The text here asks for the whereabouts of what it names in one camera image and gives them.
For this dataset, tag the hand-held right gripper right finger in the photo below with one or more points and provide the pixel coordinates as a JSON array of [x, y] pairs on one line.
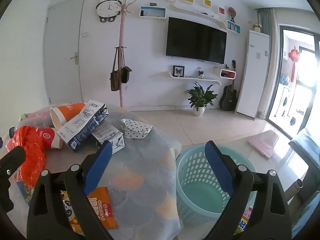
[[217, 165]]

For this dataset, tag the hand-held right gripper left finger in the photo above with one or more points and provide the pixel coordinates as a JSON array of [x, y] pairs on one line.
[[100, 162]]

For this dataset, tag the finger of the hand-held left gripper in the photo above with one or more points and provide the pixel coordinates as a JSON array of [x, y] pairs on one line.
[[12, 160]]

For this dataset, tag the light blue plastic basket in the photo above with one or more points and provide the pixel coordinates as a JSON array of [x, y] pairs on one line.
[[197, 192]]

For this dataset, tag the large blue white milk carton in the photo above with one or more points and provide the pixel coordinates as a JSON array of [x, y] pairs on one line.
[[80, 127]]

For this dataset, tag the orange panda snack packet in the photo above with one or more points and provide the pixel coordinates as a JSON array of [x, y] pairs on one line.
[[102, 205]]

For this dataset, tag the red and white paper cup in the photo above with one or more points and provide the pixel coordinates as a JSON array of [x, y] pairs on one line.
[[48, 136]]

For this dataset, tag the orange and white paper cup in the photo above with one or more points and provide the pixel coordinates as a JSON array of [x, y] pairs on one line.
[[67, 111]]

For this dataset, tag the red plastic bag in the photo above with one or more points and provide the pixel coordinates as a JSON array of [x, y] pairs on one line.
[[27, 142]]

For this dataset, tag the small blue white milk carton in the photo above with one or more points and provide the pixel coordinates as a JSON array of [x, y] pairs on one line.
[[110, 133]]

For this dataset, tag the polka dot paper box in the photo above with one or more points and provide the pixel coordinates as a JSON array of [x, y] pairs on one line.
[[135, 128]]

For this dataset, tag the colourful snack packet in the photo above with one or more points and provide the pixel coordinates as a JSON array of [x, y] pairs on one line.
[[246, 217]]

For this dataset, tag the black guitar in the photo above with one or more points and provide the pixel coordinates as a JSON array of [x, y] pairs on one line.
[[228, 100]]

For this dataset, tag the potted green plant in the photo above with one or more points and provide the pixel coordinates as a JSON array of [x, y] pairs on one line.
[[200, 97]]

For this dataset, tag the brown hanging bag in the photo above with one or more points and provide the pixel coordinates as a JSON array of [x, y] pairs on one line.
[[115, 80]]

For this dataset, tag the white box shelf red inside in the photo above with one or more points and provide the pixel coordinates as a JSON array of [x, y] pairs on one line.
[[228, 74]]

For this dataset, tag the black hanging bag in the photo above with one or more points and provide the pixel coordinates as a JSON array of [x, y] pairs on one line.
[[126, 75]]

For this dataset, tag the white washing machine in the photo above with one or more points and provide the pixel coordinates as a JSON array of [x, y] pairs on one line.
[[283, 101]]

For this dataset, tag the small shelf ornament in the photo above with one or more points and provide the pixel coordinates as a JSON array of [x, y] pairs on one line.
[[200, 74]]

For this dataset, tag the tall white cabinet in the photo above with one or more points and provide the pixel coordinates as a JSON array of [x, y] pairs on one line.
[[252, 75]]

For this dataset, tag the framed butterfly picture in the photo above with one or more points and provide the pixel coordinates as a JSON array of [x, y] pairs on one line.
[[178, 71]]

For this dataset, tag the blue detergent bottle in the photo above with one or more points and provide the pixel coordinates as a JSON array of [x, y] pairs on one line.
[[282, 80]]

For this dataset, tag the white detergent bottle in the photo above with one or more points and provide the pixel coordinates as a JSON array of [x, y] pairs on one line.
[[288, 81]]

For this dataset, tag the black framed glass door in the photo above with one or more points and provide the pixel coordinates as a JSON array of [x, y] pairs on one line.
[[273, 67]]

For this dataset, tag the white door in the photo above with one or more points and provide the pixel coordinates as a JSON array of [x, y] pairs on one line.
[[62, 55]]

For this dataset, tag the pink coat rack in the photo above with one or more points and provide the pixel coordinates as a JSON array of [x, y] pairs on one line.
[[121, 37]]

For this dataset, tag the red knot hanging ornament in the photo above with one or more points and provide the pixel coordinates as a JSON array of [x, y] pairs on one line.
[[293, 55]]

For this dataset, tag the small flower pot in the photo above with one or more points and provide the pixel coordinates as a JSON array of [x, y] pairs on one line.
[[257, 27]]

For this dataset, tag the grey curtain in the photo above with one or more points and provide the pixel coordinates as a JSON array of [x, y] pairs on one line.
[[266, 20]]

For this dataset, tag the red round fan ornament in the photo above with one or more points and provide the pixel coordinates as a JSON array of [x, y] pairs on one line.
[[232, 12]]

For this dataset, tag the low curved white wall shelf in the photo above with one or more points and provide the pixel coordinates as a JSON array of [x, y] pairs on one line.
[[195, 78]]

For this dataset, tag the black wall television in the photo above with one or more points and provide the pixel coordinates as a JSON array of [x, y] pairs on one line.
[[196, 40]]

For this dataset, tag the small blue edged wall shelf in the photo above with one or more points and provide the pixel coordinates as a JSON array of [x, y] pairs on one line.
[[233, 27]]

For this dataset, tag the long curved white wall shelf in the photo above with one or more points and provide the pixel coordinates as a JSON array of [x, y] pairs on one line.
[[197, 12]]

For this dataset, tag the panda wall clock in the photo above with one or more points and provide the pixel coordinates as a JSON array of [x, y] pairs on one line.
[[108, 8]]

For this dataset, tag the blue edged wall box shelf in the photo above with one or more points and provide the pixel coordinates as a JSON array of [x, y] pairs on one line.
[[152, 12]]

